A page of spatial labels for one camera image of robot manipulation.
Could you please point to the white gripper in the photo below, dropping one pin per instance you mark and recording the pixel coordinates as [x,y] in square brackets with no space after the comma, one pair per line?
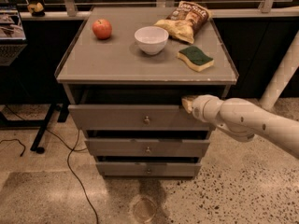
[201,107]

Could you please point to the grey top drawer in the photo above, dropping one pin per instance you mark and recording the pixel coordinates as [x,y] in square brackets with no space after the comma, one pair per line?
[136,118]

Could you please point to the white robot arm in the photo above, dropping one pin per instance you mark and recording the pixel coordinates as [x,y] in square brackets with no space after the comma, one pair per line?
[242,120]

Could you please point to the grey drawer cabinet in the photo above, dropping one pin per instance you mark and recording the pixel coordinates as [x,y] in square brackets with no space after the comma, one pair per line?
[115,71]

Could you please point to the green yellow sponge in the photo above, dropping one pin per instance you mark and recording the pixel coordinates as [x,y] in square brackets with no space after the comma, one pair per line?
[195,59]

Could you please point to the white bowl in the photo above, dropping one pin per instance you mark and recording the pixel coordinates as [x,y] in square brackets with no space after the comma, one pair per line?
[151,39]

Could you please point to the chips bag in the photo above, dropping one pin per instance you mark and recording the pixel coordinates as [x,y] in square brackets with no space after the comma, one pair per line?
[184,22]

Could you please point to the red apple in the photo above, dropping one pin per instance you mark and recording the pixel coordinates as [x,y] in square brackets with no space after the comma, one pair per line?
[102,29]

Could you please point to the round floor cover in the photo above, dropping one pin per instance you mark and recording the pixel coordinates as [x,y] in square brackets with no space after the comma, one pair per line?
[143,210]

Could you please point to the small yellow black object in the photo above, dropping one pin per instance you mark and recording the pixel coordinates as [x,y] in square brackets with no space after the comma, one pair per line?
[36,9]

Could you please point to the laptop computer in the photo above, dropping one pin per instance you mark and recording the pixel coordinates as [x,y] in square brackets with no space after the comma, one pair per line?
[12,36]

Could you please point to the black desk frame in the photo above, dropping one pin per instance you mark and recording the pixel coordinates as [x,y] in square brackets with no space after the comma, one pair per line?
[40,124]

